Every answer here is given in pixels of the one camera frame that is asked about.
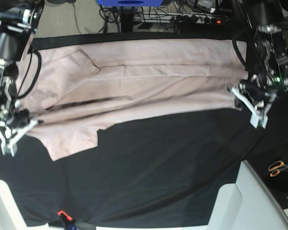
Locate gripper body left side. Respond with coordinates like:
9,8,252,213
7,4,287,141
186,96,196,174
239,76,277,108

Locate gripper body right side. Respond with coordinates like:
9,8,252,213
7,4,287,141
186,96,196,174
0,109,30,129

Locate pink T-shirt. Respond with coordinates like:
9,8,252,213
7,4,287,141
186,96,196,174
17,39,248,161

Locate black table cloth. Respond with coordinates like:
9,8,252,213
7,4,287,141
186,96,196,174
0,35,288,228

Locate red black clamp bottom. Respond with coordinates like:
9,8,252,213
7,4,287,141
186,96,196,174
57,210,78,230

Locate white power strip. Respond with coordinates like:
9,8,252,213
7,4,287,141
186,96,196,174
133,12,227,24

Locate blue plastic box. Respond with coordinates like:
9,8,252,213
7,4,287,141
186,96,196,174
97,0,163,7

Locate black stand pole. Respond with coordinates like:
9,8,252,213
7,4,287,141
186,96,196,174
120,6,135,33

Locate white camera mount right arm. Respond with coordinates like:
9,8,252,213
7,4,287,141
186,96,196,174
0,119,38,157

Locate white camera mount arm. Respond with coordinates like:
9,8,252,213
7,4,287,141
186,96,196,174
226,87,272,129
0,119,38,157

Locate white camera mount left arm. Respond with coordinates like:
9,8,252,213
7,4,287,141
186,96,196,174
226,87,272,129

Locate orange handled scissors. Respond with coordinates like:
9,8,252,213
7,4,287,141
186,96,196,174
268,161,288,177

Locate white table frame left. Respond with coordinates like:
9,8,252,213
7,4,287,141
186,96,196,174
0,172,48,230

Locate white table frame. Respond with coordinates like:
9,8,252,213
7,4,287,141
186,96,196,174
207,160,288,230
0,172,48,230

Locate white table frame right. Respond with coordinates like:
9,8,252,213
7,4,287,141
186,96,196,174
207,160,288,230

